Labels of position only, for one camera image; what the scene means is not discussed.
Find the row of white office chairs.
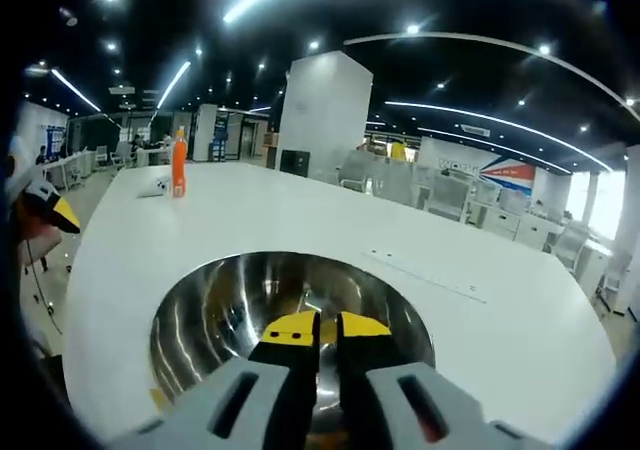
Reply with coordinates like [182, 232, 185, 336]
[339, 149, 626, 311]

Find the white office desk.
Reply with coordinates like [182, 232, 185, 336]
[42, 149, 96, 191]

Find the red and blue wall poster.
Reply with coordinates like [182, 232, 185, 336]
[478, 153, 537, 184]

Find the orange drink bottle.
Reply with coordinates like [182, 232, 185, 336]
[171, 125, 189, 199]

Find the stainless steel bowl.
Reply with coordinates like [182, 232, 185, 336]
[148, 250, 435, 450]

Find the black cabinet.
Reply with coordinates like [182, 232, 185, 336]
[279, 149, 311, 176]

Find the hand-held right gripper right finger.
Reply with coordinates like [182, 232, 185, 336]
[335, 310, 556, 450]

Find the blue wall board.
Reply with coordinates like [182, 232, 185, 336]
[39, 124, 69, 156]

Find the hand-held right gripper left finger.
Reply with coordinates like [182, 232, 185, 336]
[107, 311, 321, 450]

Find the person's left hand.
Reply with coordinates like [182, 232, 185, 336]
[17, 204, 64, 259]

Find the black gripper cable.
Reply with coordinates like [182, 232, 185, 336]
[22, 239, 64, 336]

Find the white table cable cover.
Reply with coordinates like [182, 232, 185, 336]
[362, 248, 489, 304]

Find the white square pillar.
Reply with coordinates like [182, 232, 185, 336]
[277, 50, 374, 172]

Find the small white device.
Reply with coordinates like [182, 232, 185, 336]
[137, 177, 171, 199]

